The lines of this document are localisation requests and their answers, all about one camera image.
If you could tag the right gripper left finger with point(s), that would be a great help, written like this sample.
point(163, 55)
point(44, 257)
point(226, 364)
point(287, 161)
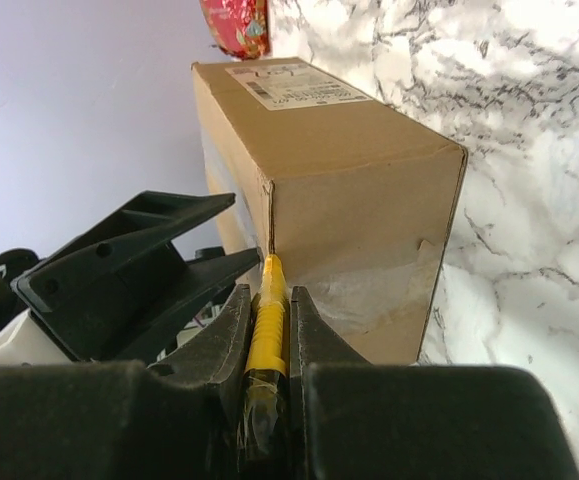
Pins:
point(198, 439)

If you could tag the red candy bag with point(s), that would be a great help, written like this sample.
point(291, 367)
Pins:
point(239, 27)

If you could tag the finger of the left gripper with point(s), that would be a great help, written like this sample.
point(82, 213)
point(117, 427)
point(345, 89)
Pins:
point(145, 223)
point(181, 301)

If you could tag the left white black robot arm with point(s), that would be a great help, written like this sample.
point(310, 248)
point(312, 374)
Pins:
point(119, 291)

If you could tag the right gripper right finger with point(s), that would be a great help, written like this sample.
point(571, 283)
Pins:
point(312, 340)

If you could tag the brown cardboard express box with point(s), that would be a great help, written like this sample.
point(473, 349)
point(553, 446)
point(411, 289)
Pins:
point(356, 199)

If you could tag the yellow utility knife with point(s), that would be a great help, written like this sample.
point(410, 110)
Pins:
point(263, 429)

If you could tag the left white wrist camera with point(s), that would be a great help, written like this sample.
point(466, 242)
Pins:
point(23, 342)

